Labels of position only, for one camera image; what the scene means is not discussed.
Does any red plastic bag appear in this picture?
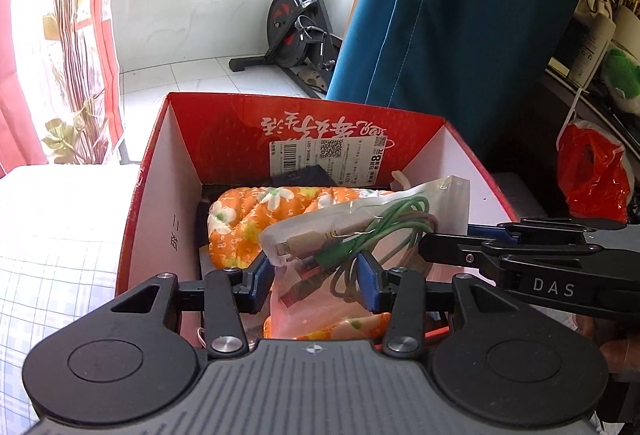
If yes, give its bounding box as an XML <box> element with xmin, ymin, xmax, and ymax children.
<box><xmin>556</xmin><ymin>119</ymin><xmax>636</xmax><ymax>223</ymax></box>

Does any teal curtain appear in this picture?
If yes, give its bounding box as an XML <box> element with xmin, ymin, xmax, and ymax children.
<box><xmin>325</xmin><ymin>0</ymin><xmax>608</xmax><ymax>216</ymax></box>

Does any white brush holder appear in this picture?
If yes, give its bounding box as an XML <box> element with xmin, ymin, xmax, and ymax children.
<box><xmin>612</xmin><ymin>8</ymin><xmax>640</xmax><ymax>51</ymax></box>

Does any pink printed backdrop cloth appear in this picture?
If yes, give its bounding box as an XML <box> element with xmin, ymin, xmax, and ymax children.
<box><xmin>0</xmin><ymin>0</ymin><xmax>124</xmax><ymax>177</ymax></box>

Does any plaid bed sheet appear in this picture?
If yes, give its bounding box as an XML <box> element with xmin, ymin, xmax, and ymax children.
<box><xmin>0</xmin><ymin>162</ymin><xmax>548</xmax><ymax>435</ymax></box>

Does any orange floral cloth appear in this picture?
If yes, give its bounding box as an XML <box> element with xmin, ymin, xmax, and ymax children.
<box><xmin>207</xmin><ymin>185</ymin><xmax>396</xmax><ymax>342</ymax></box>

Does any black desk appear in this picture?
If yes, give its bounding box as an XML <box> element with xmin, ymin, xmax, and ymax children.
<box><xmin>542</xmin><ymin>60</ymin><xmax>640</xmax><ymax>143</ymax></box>

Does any clear bag of cables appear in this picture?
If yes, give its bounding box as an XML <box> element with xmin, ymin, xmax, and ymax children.
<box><xmin>259</xmin><ymin>175</ymin><xmax>472</xmax><ymax>337</ymax></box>

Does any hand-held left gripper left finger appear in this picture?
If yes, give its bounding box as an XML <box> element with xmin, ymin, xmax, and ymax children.
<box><xmin>70</xmin><ymin>250</ymin><xmax>277</xmax><ymax>360</ymax></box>

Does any green white plush toy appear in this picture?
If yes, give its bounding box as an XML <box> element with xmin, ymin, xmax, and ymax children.
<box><xmin>602</xmin><ymin>48</ymin><xmax>640</xmax><ymax>100</ymax></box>

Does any red cardboard box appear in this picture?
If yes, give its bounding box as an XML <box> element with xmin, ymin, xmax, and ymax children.
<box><xmin>115</xmin><ymin>91</ymin><xmax>521</xmax><ymax>351</ymax></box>

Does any black exercise bike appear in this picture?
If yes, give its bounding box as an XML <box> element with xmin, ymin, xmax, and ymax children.
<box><xmin>229</xmin><ymin>0</ymin><xmax>378</xmax><ymax>100</ymax></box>

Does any white spray bottle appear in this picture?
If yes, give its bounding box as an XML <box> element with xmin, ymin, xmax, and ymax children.
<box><xmin>570</xmin><ymin>12</ymin><xmax>617</xmax><ymax>88</ymax></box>

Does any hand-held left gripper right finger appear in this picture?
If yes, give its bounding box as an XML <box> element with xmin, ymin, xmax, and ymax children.
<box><xmin>357</xmin><ymin>250</ymin><xmax>546</xmax><ymax>360</ymax></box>

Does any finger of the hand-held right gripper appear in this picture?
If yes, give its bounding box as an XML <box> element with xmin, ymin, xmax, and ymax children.
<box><xmin>417</xmin><ymin>231</ymin><xmax>503</xmax><ymax>286</ymax></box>
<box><xmin>467</xmin><ymin>216</ymin><xmax>631</xmax><ymax>247</ymax></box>

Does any person's right hand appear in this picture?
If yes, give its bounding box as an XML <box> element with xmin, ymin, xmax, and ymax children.
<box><xmin>575</xmin><ymin>315</ymin><xmax>633</xmax><ymax>383</ymax></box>

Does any dark blue cloth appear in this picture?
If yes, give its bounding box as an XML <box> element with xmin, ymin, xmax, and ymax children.
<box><xmin>270</xmin><ymin>165</ymin><xmax>337</xmax><ymax>189</ymax></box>

